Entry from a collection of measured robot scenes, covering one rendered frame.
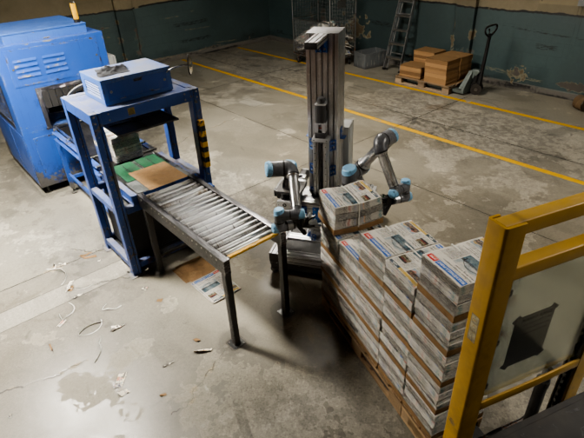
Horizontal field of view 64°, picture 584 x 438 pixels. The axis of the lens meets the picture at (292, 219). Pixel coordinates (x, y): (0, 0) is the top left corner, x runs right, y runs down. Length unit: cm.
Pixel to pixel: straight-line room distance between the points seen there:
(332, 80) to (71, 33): 357
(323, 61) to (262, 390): 241
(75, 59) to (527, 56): 725
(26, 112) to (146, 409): 389
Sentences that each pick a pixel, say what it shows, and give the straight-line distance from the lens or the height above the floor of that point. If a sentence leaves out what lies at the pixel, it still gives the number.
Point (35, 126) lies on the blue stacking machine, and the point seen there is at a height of 85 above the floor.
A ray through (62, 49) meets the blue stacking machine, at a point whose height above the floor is 163.
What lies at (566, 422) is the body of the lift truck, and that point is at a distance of 255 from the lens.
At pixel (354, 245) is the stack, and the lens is 325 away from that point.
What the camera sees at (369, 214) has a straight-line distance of 337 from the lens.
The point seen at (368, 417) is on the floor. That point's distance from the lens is 332.
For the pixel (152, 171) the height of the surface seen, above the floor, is 80.
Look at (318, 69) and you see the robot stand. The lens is 373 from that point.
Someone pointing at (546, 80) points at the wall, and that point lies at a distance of 955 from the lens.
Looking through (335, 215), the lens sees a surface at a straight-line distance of 324.
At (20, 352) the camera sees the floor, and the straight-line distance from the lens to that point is 431.
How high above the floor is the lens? 270
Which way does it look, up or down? 32 degrees down
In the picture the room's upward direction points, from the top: 3 degrees counter-clockwise
